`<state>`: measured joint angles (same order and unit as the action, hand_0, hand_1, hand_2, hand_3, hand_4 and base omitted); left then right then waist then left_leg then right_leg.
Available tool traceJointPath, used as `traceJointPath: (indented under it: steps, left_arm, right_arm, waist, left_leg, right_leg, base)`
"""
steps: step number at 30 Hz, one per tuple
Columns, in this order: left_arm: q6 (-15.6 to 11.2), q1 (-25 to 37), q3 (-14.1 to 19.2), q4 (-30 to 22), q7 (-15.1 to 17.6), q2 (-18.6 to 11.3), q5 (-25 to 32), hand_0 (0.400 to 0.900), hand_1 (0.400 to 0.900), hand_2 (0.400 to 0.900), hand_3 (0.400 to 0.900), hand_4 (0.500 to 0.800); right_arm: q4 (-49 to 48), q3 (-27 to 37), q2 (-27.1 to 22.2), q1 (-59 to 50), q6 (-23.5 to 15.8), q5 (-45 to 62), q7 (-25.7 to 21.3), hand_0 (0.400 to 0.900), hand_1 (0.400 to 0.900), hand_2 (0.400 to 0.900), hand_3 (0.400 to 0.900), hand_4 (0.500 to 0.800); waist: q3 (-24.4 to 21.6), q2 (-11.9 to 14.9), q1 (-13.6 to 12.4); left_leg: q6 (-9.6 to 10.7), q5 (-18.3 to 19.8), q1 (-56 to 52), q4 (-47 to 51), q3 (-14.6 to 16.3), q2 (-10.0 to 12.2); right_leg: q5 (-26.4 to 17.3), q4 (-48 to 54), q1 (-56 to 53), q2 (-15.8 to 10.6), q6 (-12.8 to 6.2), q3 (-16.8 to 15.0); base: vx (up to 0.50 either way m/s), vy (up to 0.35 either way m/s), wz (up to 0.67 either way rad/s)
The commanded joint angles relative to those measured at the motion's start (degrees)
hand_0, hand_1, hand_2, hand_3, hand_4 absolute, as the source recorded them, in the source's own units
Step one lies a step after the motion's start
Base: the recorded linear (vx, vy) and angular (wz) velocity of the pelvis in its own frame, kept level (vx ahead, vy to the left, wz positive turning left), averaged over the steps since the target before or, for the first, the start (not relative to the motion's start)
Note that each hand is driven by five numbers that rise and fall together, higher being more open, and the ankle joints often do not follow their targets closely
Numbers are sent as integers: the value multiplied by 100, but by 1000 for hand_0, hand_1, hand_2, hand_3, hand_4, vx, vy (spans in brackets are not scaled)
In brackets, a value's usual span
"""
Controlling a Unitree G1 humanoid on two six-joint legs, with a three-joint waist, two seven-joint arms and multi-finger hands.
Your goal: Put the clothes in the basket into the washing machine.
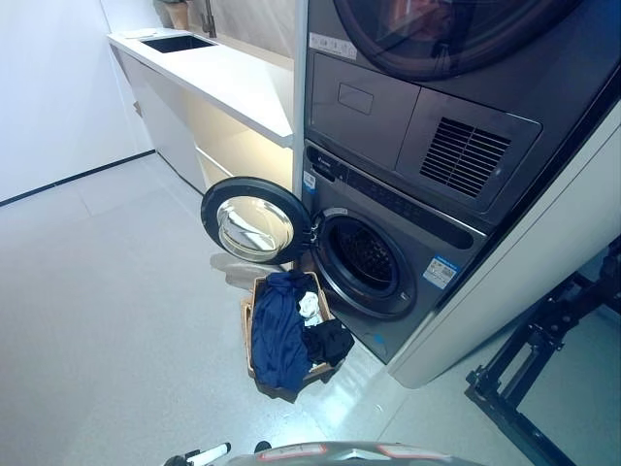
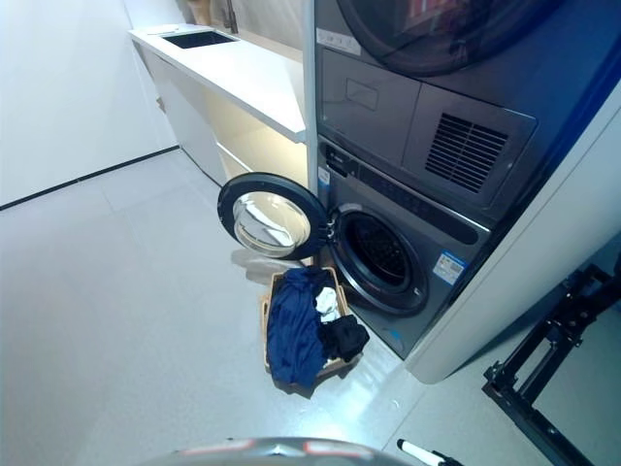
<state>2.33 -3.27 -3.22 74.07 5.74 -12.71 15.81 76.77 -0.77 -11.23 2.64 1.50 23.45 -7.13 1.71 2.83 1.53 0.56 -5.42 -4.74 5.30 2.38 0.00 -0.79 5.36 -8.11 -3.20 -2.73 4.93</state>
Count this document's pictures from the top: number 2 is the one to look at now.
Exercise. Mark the white counter cabinet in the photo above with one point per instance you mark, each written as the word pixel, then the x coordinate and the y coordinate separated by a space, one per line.
pixel 233 82

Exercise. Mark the white dryer sticker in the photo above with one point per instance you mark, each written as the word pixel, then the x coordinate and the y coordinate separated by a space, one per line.
pixel 337 40

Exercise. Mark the grey front-load washing machine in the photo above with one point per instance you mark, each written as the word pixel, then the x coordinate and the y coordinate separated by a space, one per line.
pixel 388 204

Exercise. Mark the grey stacked dryer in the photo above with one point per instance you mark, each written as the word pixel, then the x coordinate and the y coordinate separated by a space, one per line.
pixel 378 107

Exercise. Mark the wicker laundry basket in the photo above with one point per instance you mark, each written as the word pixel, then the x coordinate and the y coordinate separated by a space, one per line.
pixel 345 303

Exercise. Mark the dark rectangular sink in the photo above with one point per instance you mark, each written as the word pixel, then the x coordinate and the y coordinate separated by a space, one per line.
pixel 198 39

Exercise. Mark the round washing machine door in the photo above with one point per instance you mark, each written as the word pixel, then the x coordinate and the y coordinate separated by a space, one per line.
pixel 264 218

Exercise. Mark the blue white energy label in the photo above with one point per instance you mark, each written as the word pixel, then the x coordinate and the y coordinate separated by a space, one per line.
pixel 450 268

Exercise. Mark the black metal frame stand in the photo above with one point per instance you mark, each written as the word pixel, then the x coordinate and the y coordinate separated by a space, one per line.
pixel 548 340

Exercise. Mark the black garment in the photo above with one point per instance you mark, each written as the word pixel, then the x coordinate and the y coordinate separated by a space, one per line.
pixel 345 337

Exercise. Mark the white appliance cabinet housing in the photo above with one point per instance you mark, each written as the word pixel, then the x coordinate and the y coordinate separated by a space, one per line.
pixel 524 272

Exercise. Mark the silver robot torso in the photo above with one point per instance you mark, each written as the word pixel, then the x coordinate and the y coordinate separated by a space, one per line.
pixel 271 454

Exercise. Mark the blue garment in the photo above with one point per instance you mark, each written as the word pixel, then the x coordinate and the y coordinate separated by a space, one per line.
pixel 293 330

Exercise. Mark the white garment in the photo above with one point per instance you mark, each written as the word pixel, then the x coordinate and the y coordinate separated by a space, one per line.
pixel 326 303

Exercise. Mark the dark metal faucet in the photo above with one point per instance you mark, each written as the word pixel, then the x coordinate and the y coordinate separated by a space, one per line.
pixel 232 14

